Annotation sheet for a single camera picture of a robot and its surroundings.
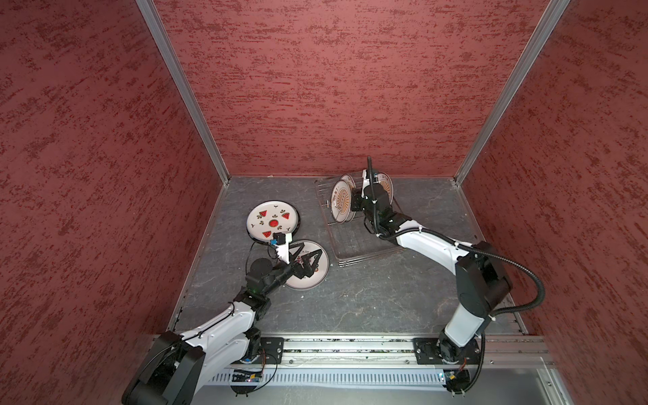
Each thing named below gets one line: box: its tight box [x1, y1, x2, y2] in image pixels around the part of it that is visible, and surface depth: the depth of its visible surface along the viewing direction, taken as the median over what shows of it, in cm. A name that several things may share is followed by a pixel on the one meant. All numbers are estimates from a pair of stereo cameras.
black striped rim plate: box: [246, 199, 302, 244], surface depth 105 cm
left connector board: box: [231, 369, 263, 383], surface depth 73 cm
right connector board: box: [442, 368, 471, 392], surface depth 73 cm
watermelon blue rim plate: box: [246, 199, 301, 243], surface depth 105 cm
